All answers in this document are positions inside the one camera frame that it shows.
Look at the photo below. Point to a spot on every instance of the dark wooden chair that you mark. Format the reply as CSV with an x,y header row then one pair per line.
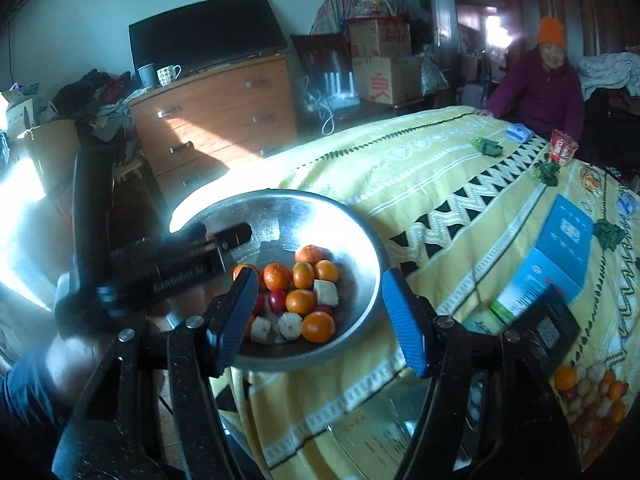
x,y
315,55

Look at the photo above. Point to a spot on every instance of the brown longan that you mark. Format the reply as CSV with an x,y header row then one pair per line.
x,y
576,403
582,387

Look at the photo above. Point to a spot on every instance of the black box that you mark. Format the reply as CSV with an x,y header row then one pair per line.
x,y
545,330

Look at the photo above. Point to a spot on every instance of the orange knit hat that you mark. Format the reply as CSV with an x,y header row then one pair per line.
x,y
551,30

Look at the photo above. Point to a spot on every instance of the blue carton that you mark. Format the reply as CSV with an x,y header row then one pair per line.
x,y
555,260

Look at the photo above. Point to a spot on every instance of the person's left hand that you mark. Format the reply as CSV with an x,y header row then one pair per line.
x,y
80,360

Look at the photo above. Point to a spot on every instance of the plastic bag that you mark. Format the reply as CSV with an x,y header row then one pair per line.
x,y
432,72

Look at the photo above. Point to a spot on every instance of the red cherry tomato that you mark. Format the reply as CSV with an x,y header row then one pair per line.
x,y
259,302
324,310
276,300

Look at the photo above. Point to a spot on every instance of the grey mug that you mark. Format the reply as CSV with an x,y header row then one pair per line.
x,y
146,75

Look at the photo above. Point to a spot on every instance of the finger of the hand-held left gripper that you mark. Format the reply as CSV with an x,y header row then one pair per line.
x,y
232,237

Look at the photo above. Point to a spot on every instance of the white blanket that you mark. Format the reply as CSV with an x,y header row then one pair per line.
x,y
607,72

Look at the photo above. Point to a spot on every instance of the black television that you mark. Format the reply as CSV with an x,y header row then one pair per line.
x,y
200,35

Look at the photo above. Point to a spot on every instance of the heap of clothes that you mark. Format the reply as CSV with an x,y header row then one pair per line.
x,y
100,95

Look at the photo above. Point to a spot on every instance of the person's left forearm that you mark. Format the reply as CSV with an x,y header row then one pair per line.
x,y
25,410

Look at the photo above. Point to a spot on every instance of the heap of oranges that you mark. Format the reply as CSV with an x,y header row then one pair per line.
x,y
300,302

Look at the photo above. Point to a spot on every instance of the red snack packet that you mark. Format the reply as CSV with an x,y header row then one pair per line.
x,y
562,147

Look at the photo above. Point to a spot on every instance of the small cardboard box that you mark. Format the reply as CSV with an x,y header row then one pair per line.
x,y
380,37

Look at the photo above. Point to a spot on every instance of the wooden dresser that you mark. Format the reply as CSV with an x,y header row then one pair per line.
x,y
215,110

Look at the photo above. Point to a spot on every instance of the blue white packet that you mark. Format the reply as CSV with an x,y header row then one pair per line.
x,y
517,132
625,205

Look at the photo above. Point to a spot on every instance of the large cardboard box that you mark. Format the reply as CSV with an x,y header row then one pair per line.
x,y
387,80

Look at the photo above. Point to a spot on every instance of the white dotted mug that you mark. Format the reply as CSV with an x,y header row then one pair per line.
x,y
167,74

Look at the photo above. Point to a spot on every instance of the brown cardboard box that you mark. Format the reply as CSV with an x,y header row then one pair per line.
x,y
50,155

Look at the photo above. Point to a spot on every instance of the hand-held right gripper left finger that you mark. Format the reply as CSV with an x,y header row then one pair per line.
x,y
235,320

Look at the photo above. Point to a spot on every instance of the pile of oranges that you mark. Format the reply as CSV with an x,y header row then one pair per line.
x,y
566,378

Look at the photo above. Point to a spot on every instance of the green bok choy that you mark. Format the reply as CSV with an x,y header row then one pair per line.
x,y
547,172
611,232
487,146

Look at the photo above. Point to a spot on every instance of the metal bowl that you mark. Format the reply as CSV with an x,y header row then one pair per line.
x,y
300,220

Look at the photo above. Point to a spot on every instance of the white box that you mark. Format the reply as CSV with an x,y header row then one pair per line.
x,y
15,110

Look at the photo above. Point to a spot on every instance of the grey door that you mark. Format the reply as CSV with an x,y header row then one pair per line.
x,y
442,10

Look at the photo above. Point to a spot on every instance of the dark cloth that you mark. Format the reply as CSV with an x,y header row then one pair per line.
x,y
610,130

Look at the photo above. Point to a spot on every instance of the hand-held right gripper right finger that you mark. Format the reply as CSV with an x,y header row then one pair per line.
x,y
405,325

